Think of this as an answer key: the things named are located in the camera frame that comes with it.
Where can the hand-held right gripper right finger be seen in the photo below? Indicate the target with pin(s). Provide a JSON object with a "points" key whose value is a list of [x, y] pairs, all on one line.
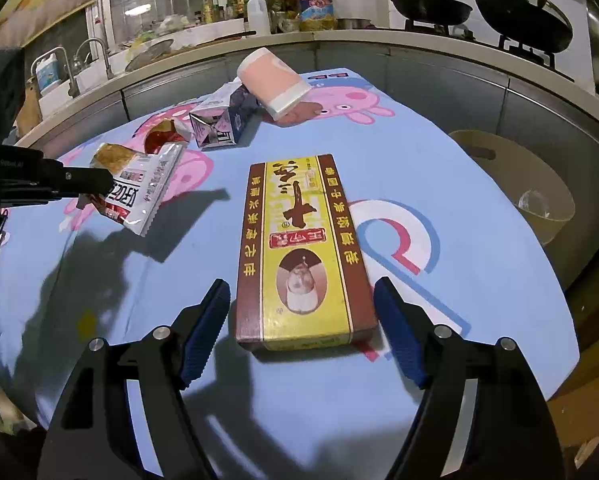
{"points": [[402, 335]]}

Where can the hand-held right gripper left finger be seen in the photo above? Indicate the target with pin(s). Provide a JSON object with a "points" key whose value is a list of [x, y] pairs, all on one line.
{"points": [[207, 330]]}

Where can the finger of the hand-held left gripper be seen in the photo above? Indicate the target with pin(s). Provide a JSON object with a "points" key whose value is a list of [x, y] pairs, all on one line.
{"points": [[79, 180]]}

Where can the red white snack packet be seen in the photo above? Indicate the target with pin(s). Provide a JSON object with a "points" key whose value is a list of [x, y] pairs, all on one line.
{"points": [[139, 185]]}

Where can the yellow brown cardboard box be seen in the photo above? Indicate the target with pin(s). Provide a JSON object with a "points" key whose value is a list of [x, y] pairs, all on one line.
{"points": [[299, 240]]}

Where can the beige trash bin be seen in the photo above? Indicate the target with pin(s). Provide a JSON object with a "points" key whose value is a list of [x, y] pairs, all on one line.
{"points": [[509, 165]]}

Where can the wooden cutting board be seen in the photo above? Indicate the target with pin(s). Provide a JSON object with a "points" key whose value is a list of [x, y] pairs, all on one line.
{"points": [[27, 110]]}

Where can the blue label detergent bottle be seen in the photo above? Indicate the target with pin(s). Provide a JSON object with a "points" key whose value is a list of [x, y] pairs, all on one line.
{"points": [[46, 74]]}

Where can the steel faucet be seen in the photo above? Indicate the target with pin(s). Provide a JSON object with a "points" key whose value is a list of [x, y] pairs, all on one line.
{"points": [[104, 57], [69, 67]]}

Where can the red crumpled wrapper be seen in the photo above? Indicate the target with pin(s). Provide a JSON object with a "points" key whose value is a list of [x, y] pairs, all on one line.
{"points": [[162, 135]]}

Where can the metal colander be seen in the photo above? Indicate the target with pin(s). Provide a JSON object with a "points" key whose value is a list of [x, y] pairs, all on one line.
{"points": [[149, 54]]}

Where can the blue white milk carton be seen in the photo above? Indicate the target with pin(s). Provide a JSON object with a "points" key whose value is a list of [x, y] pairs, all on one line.
{"points": [[229, 120]]}

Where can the cartoon pig printed tablecloth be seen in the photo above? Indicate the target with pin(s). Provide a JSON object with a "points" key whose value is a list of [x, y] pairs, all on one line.
{"points": [[419, 160]]}

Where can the pink paper cup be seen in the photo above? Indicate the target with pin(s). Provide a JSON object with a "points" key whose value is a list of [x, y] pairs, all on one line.
{"points": [[269, 77]]}

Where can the row of condiment bottles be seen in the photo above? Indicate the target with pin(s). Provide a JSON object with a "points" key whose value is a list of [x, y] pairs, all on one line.
{"points": [[232, 5]]}

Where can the white plastic jug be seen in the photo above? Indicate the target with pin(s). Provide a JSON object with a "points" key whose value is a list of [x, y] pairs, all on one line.
{"points": [[258, 17]]}

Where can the blue red food package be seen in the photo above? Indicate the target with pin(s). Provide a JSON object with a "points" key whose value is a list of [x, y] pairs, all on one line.
{"points": [[315, 10]]}

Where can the gas stove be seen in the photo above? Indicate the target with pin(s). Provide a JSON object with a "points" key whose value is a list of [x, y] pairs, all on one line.
{"points": [[529, 52]]}

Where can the small steel pot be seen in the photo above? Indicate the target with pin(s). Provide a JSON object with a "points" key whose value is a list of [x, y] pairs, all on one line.
{"points": [[353, 23]]}

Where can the black wok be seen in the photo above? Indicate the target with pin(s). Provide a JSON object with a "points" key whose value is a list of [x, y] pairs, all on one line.
{"points": [[522, 17]]}

